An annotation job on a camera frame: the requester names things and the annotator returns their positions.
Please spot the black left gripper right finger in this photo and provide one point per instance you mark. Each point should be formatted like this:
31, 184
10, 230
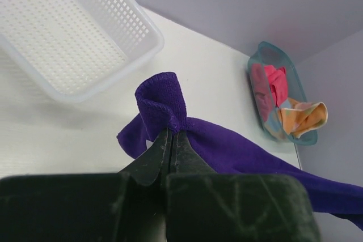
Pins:
205, 206

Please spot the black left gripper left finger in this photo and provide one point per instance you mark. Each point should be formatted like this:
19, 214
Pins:
116, 206

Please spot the purple towel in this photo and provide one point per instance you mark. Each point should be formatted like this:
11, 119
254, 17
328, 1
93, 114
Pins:
161, 105

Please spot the pink towel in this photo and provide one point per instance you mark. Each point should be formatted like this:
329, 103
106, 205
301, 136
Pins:
270, 87

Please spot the orange patterned towel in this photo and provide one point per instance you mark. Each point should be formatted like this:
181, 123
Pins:
302, 117

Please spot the teal translucent plastic tub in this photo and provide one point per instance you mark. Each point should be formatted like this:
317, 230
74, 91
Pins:
268, 54

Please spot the white perforated plastic basket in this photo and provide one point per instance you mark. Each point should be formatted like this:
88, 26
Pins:
74, 49

